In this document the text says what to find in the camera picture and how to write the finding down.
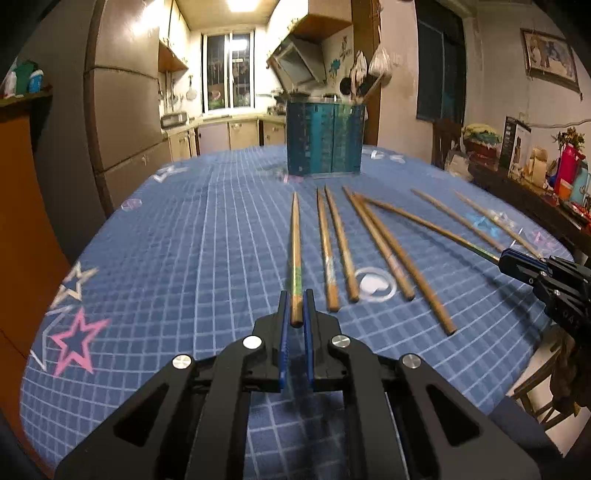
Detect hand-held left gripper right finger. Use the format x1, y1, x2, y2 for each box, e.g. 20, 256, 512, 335
303, 289, 541, 480

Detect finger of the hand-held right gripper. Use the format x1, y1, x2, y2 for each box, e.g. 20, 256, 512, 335
498, 247, 556, 286

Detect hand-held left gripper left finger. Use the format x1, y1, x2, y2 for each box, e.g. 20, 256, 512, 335
55, 291, 291, 480

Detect wooden chopstick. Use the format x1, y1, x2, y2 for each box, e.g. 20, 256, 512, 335
290, 191, 305, 328
353, 193, 504, 265

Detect bunch of chopsticks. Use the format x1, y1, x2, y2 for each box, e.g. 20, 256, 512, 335
315, 185, 543, 336

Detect teal utensil holder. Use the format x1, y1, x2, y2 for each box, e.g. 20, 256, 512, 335
285, 95, 368, 178

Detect dark wooden sideboard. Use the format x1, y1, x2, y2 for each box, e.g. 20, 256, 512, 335
466, 161, 591, 259

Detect light wooden chair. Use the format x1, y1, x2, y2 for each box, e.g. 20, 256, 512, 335
508, 323, 578, 432

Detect cream container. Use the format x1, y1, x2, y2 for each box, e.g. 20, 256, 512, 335
526, 147, 550, 188

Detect teal cup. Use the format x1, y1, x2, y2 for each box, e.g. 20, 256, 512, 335
570, 161, 591, 206

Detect red thermos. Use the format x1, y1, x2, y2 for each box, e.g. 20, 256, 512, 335
554, 143, 587, 199

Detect black product box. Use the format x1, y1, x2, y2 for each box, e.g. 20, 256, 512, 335
499, 115, 533, 178

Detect basket with cloth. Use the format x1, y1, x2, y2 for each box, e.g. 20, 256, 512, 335
462, 122, 503, 158

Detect blue checked star tablecloth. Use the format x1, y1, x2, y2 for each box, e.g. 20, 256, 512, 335
21, 145, 578, 480

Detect flower bunch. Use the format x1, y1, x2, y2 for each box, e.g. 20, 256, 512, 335
551, 127, 587, 151

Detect dark wooden chair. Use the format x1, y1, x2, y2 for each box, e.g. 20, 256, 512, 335
431, 117, 465, 169

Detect framed elephant picture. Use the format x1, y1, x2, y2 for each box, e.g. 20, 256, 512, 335
521, 28, 580, 93

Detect dark window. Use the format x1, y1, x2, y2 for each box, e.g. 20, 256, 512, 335
416, 0, 467, 124

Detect kitchen base cabinets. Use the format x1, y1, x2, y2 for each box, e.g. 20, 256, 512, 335
164, 115, 288, 160

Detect white plastic bag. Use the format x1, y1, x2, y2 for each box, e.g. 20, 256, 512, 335
368, 44, 393, 77

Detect white cloth bag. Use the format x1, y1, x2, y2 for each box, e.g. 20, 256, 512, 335
349, 50, 369, 90

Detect grey refrigerator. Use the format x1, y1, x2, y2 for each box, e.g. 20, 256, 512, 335
18, 0, 176, 278

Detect kitchen window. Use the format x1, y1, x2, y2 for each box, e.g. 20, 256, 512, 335
202, 31, 256, 112

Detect orange wooden cabinet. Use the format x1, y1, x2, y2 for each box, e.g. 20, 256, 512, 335
0, 92, 74, 462

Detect range hood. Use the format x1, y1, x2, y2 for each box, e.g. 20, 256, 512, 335
267, 36, 326, 88

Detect green bottle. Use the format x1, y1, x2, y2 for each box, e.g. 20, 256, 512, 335
11, 59, 38, 95

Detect wall cabinet above hood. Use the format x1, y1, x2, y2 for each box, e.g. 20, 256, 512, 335
268, 0, 354, 42

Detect cream wall cabinet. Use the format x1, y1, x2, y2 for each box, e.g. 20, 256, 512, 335
157, 0, 191, 72

